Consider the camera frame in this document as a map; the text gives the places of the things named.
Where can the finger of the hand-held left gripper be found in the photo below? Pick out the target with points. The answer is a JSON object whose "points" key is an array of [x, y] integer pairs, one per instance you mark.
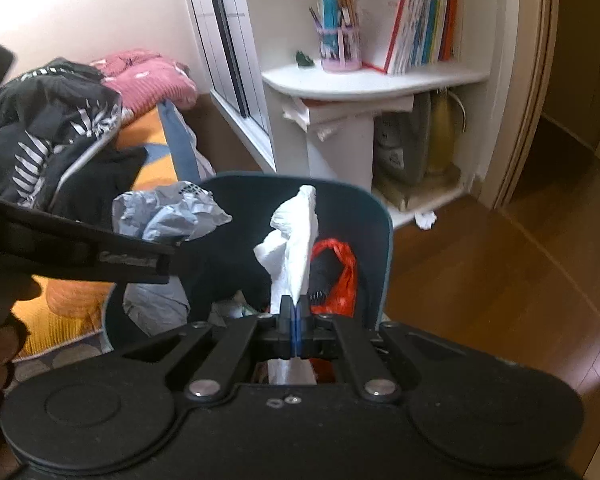
{"points": [[120, 255]]}

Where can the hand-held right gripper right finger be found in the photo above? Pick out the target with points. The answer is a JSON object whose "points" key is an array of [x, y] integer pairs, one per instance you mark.
{"points": [[304, 327]]}

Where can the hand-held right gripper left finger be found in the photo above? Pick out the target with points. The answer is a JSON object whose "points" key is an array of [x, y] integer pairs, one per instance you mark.
{"points": [[286, 327]]}

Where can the orange plastic bag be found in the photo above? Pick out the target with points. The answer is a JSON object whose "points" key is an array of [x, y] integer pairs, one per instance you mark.
{"points": [[347, 280]]}

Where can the long white tissue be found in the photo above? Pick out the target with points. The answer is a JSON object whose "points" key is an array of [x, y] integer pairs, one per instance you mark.
{"points": [[290, 250]]}

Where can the teal trash bin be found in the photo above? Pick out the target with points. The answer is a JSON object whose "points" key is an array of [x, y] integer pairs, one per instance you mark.
{"points": [[360, 220]]}

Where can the bed with orange floral bedspread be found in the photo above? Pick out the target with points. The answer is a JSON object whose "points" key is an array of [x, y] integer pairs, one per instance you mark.
{"points": [[145, 140]]}

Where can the black leaf-print duvet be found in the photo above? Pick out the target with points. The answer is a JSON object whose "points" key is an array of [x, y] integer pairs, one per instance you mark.
{"points": [[45, 125]]}

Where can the small white tissue ball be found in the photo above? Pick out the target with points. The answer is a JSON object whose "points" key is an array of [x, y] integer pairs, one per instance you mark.
{"points": [[425, 220]]}

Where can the pink patterned cloth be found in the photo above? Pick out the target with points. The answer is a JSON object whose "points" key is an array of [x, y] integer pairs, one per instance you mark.
{"points": [[145, 80]]}

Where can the grey appliance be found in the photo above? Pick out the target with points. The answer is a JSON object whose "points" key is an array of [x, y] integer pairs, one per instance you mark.
{"points": [[400, 145]]}

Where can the stack of white papers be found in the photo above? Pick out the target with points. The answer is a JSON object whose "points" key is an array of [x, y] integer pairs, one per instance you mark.
{"points": [[330, 112]]}

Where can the white sliding wardrobe door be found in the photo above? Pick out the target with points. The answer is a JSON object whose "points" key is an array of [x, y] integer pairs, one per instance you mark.
{"points": [[215, 60]]}

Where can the yellow bottle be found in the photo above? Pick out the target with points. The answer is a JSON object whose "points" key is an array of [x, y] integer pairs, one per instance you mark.
{"points": [[440, 130]]}

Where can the white shelf unit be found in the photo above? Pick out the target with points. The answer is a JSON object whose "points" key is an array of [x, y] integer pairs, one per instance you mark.
{"points": [[370, 85]]}

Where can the small dark green figurine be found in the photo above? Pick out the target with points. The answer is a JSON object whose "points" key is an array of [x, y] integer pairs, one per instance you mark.
{"points": [[305, 59]]}

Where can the pink pen holder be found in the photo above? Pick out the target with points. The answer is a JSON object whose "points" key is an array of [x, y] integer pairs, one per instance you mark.
{"points": [[340, 52]]}

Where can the bunch of pens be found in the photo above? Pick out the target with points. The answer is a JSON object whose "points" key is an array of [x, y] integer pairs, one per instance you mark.
{"points": [[332, 10]]}

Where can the row of books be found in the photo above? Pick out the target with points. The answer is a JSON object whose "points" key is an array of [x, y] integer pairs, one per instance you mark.
{"points": [[430, 25]]}

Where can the pale door frame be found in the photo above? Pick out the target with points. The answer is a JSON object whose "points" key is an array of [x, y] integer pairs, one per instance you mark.
{"points": [[530, 85]]}

